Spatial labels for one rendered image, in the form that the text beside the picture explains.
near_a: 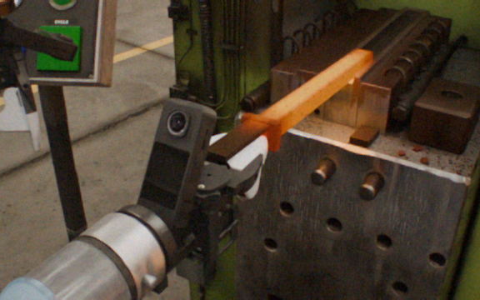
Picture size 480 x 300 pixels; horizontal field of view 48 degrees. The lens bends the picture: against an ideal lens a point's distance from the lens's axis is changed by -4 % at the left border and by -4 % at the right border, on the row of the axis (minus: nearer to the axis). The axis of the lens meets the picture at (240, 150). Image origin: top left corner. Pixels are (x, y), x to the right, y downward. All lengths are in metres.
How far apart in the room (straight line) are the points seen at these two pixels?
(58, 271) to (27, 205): 1.98
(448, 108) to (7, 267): 1.66
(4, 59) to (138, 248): 0.42
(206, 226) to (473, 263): 0.71
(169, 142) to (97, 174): 2.02
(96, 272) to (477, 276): 0.85
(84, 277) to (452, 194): 0.55
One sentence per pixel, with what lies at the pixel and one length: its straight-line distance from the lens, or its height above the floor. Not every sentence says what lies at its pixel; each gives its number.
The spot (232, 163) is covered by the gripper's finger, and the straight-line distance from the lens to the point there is 0.56.
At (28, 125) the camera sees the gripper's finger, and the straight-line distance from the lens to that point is 0.80.
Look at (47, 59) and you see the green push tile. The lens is 0.98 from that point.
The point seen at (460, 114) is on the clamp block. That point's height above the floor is 0.98.
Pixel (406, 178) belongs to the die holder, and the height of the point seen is 0.89.
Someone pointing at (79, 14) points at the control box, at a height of 1.06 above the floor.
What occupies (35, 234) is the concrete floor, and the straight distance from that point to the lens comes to 2.23.
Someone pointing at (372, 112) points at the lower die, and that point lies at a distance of 0.87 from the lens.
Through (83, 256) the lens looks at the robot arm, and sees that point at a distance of 0.44.
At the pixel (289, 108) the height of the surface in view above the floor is 1.03.
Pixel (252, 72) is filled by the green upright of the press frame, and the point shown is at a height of 0.90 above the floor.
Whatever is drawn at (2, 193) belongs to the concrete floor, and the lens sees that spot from 2.52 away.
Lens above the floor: 1.33
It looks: 31 degrees down
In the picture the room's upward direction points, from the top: straight up
